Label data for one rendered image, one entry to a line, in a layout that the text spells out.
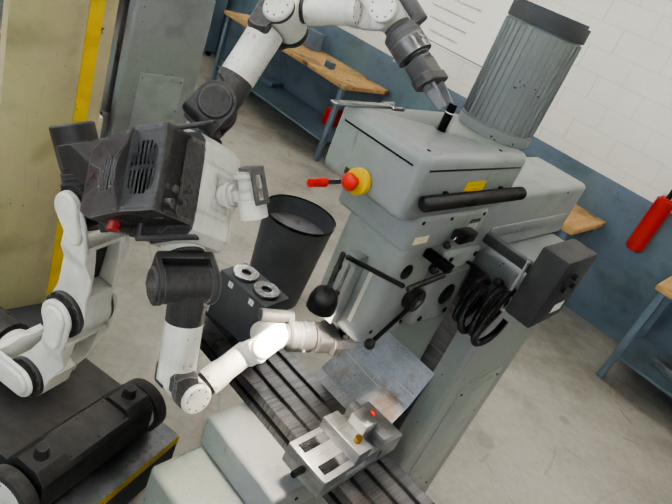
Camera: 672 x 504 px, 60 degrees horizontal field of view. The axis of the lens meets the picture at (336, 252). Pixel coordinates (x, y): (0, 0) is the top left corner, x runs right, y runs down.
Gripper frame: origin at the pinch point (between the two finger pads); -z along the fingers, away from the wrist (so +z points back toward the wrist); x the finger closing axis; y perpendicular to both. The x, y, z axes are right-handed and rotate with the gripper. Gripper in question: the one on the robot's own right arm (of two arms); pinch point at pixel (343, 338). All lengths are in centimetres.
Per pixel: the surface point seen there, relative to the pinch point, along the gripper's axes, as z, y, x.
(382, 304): 2.6, -21.9, -11.7
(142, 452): 36, 84, 29
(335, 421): 0.7, 18.3, -14.5
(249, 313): 16.1, 17.2, 29.8
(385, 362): -30.6, 20.6, 12.4
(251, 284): 15.5, 11.0, 37.4
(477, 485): -145, 121, 27
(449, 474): -131, 121, 35
